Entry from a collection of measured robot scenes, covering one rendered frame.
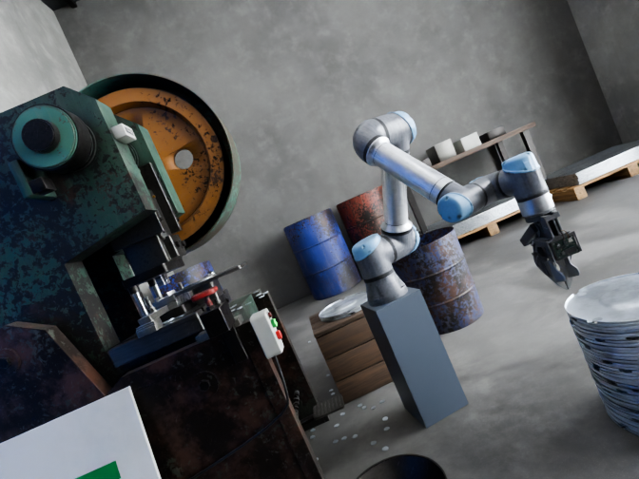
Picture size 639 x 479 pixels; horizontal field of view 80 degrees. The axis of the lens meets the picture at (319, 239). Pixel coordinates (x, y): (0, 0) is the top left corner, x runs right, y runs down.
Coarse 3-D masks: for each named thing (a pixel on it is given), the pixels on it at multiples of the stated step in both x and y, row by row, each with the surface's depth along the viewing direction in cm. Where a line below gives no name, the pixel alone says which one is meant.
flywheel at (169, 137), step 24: (120, 96) 168; (144, 96) 169; (168, 96) 169; (144, 120) 173; (168, 120) 173; (192, 120) 170; (168, 144) 173; (192, 144) 174; (216, 144) 171; (168, 168) 174; (192, 168) 174; (216, 168) 171; (192, 192) 175; (216, 192) 172; (192, 216) 172
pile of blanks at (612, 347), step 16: (576, 336) 103; (592, 336) 96; (608, 336) 93; (624, 336) 89; (592, 352) 98; (608, 352) 95; (624, 352) 91; (592, 368) 101; (608, 368) 96; (624, 368) 92; (608, 384) 98; (624, 384) 95; (608, 400) 101; (624, 400) 95; (624, 416) 97
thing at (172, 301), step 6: (174, 294) 134; (186, 294) 145; (162, 300) 132; (168, 300) 132; (174, 300) 132; (180, 300) 136; (186, 300) 142; (156, 306) 132; (162, 306) 132; (168, 306) 132; (174, 306) 133
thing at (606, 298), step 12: (624, 276) 110; (636, 276) 107; (588, 288) 112; (600, 288) 109; (612, 288) 106; (624, 288) 102; (636, 288) 100; (576, 300) 108; (588, 300) 106; (600, 300) 102; (612, 300) 99; (624, 300) 97; (636, 300) 94; (576, 312) 102; (588, 312) 100; (600, 312) 97; (612, 312) 95; (624, 312) 93; (636, 312) 91
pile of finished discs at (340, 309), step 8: (352, 296) 204; (360, 296) 196; (336, 304) 201; (344, 304) 190; (352, 304) 186; (320, 312) 197; (328, 312) 192; (336, 312) 186; (344, 312) 177; (352, 312) 177; (328, 320) 182
